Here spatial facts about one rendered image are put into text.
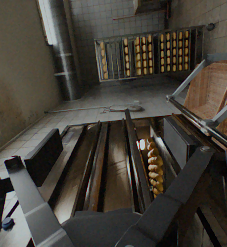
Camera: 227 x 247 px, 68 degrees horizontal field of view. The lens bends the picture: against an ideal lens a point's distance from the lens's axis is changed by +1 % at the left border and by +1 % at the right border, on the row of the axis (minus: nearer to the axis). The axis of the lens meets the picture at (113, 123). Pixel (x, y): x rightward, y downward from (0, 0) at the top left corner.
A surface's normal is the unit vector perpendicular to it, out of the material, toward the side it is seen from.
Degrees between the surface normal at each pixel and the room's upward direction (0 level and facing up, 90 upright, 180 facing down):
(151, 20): 90
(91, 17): 90
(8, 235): 90
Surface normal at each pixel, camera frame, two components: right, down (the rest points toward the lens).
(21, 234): -0.11, -0.93
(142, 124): -0.02, 0.36
